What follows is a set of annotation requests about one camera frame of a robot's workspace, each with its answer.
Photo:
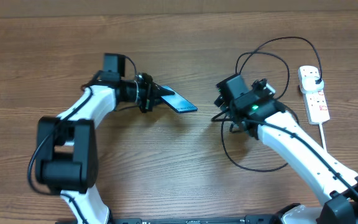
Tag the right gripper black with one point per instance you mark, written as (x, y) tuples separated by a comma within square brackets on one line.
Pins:
[(219, 102)]

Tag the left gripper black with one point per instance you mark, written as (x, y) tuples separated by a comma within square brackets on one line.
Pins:
[(151, 89)]

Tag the Galaxy S24+ smartphone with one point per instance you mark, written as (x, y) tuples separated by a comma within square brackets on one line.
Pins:
[(178, 103)]

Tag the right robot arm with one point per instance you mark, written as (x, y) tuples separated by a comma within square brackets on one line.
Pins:
[(334, 185)]

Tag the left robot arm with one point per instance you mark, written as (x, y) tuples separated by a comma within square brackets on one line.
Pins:
[(66, 157)]

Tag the white charger plug adapter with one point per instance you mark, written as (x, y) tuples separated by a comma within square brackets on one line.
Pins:
[(310, 85)]

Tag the white power strip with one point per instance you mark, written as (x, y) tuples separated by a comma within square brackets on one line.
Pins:
[(315, 103)]

